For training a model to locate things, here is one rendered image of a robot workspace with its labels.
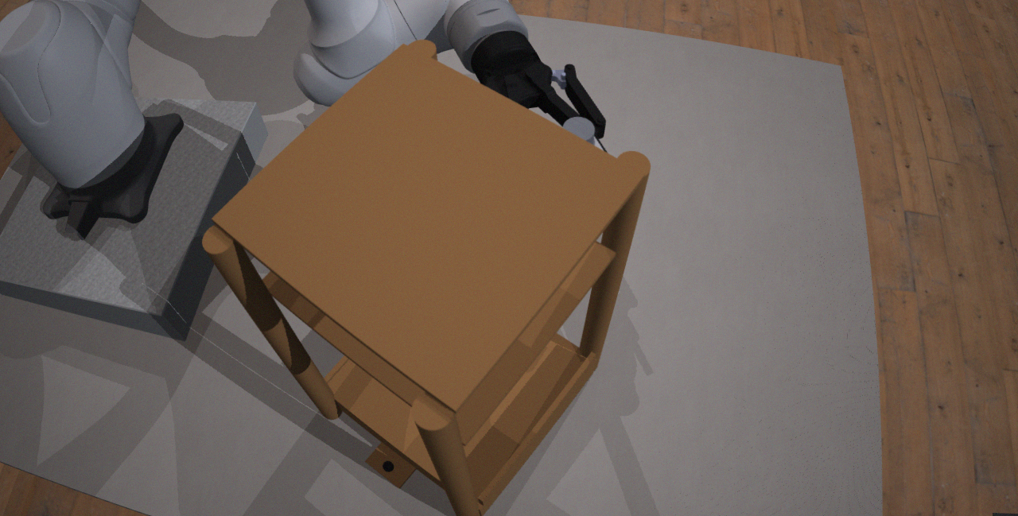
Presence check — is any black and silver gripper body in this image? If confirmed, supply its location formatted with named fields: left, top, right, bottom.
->
left=471, top=30, right=553, bottom=109

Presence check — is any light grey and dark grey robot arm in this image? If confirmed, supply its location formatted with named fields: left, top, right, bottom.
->
left=0, top=0, right=528, bottom=240

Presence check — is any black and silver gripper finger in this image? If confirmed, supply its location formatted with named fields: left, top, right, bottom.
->
left=525, top=64, right=607, bottom=152
left=505, top=75, right=521, bottom=105

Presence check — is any grey bottle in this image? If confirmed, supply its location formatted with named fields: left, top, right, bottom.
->
left=563, top=117, right=595, bottom=145

